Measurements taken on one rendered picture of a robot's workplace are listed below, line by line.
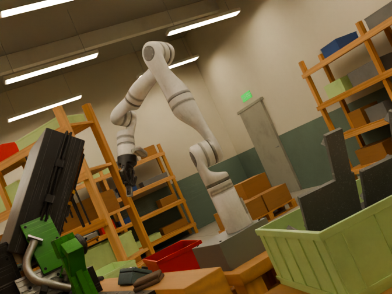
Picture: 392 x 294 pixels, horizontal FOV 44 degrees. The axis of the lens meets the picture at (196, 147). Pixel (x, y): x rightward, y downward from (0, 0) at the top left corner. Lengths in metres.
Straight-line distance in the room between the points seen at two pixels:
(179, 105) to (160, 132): 10.01
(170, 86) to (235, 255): 0.62
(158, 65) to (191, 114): 0.22
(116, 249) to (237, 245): 3.03
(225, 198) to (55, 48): 8.19
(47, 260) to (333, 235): 1.17
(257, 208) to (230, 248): 6.46
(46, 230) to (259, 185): 6.90
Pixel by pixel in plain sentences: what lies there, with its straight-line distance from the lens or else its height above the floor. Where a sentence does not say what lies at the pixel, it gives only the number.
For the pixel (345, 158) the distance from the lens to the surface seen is 1.16.
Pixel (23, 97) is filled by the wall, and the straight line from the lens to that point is 11.45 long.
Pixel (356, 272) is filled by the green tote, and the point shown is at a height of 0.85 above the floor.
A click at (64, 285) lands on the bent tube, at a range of 1.85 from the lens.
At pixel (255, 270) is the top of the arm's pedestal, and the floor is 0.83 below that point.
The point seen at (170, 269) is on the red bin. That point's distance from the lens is 2.03.
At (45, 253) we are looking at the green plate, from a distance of 1.92.
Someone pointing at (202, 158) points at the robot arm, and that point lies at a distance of 1.64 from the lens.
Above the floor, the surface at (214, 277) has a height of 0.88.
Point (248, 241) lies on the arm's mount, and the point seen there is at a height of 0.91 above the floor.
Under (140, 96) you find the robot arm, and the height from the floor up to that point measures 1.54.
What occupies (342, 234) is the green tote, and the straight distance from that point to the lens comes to 1.07.
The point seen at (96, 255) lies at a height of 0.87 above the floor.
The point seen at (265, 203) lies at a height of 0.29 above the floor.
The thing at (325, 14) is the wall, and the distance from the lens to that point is 8.39.
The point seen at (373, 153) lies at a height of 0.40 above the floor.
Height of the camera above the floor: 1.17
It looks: 3 degrees up
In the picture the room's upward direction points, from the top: 24 degrees counter-clockwise
